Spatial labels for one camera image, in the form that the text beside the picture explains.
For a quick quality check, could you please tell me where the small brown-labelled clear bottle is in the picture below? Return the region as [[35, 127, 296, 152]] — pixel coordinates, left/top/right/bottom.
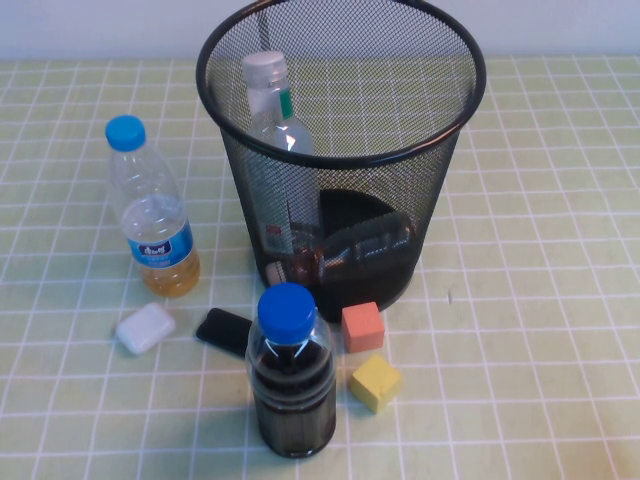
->
[[267, 212, 416, 289]]

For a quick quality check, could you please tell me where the clear white-capped bottle green label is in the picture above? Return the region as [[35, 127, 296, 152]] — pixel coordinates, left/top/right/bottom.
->
[[241, 50, 321, 266]]

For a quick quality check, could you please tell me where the black mesh wastebasket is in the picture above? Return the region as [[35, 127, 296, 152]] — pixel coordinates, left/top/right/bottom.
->
[[195, 0, 487, 324]]

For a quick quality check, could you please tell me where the orange cube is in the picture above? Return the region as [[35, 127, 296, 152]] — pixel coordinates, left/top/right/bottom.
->
[[341, 301, 386, 354]]

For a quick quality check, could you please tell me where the black small case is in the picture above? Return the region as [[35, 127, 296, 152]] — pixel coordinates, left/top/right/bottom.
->
[[194, 307, 254, 359]]

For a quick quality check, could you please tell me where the yellow cube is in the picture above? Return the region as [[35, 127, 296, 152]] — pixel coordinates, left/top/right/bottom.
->
[[349, 353, 404, 414]]

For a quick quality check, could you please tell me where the blue-capped dark liquid bottle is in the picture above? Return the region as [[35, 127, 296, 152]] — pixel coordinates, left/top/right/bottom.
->
[[244, 282, 338, 459]]

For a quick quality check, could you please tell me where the light-blue-capped water bottle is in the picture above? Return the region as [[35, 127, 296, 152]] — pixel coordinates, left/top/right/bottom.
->
[[103, 114, 202, 300]]

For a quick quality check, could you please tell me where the white earbud case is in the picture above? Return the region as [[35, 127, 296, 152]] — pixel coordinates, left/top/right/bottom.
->
[[115, 301, 177, 356]]

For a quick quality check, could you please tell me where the green checked tablecloth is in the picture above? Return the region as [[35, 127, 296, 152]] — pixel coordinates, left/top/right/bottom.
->
[[0, 54, 640, 480]]

